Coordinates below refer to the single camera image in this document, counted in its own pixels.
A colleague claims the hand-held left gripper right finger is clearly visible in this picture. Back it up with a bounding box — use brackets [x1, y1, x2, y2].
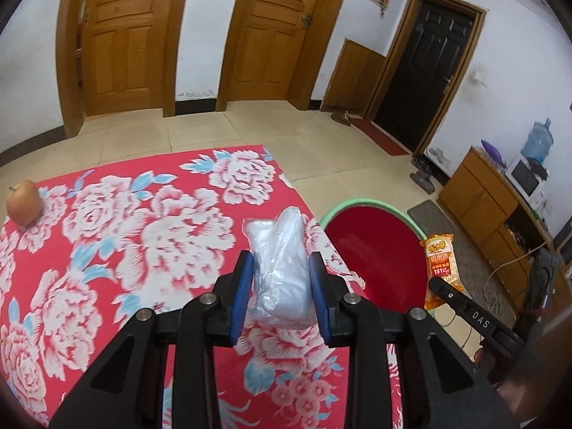
[308, 251, 521, 429]

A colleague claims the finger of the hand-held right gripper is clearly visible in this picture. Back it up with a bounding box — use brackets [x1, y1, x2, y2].
[428, 276, 506, 345]

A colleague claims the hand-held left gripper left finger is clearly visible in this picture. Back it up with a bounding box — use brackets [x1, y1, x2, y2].
[48, 250, 255, 429]

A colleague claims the clear plastic bag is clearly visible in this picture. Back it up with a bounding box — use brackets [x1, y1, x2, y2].
[244, 206, 317, 330]

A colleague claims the yellow orange snack packet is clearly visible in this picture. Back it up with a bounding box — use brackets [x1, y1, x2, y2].
[419, 233, 473, 313]

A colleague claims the red basin with green rim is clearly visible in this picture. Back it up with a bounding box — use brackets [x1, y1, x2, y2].
[317, 195, 431, 318]

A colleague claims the grey floor mat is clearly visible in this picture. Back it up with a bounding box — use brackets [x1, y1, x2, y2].
[407, 199, 519, 327]

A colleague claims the wooden cabinet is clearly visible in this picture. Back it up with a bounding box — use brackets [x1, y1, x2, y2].
[437, 146, 557, 309]

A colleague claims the red floral tablecloth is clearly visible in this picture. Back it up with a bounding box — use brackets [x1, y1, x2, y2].
[0, 144, 401, 429]

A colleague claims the white microwave oven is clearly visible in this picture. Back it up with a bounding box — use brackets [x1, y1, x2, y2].
[507, 154, 548, 202]

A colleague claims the pair of dark shoes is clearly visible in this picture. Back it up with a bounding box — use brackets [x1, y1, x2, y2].
[410, 154, 435, 196]

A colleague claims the purple object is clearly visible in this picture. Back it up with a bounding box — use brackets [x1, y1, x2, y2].
[480, 139, 506, 164]

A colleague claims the red doormat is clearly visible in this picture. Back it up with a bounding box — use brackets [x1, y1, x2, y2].
[349, 117, 411, 157]

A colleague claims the blue water bottle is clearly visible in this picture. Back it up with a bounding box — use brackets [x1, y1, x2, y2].
[520, 118, 555, 166]

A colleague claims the black door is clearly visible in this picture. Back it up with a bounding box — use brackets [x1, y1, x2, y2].
[364, 0, 487, 155]

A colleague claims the wooden door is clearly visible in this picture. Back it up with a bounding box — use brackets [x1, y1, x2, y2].
[216, 0, 356, 113]
[58, 0, 196, 139]

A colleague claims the white cable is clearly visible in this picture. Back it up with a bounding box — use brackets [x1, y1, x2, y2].
[483, 238, 553, 287]

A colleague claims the small wooden wall panel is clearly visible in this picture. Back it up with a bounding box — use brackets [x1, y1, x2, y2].
[320, 38, 386, 115]

